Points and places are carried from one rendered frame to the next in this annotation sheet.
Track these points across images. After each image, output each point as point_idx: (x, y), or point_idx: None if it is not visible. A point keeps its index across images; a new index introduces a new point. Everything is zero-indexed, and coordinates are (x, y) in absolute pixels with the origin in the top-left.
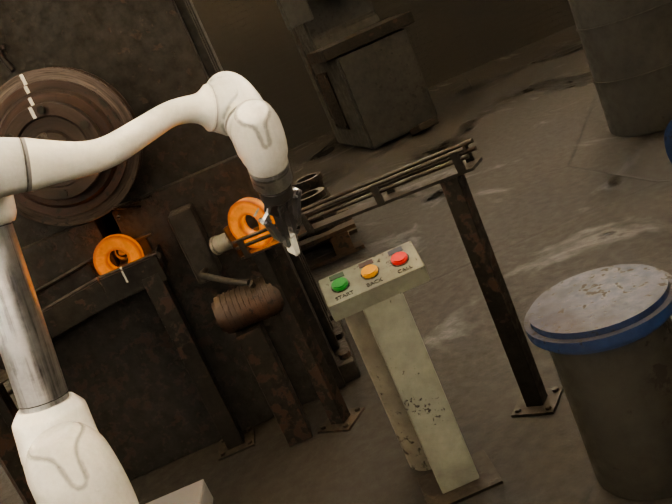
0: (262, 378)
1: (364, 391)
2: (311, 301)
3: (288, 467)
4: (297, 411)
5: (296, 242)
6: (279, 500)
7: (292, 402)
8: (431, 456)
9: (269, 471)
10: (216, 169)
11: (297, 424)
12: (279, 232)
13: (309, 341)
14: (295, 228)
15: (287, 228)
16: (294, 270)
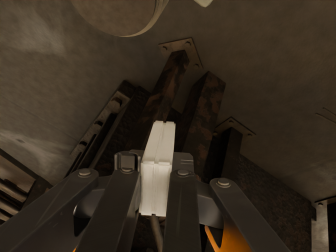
0: (207, 134)
1: (138, 62)
2: (94, 155)
3: (254, 64)
4: (204, 91)
5: (153, 141)
6: (304, 39)
7: (202, 98)
8: None
9: (262, 80)
10: None
11: (211, 85)
12: (238, 227)
13: (152, 112)
14: (121, 175)
15: (168, 205)
16: None
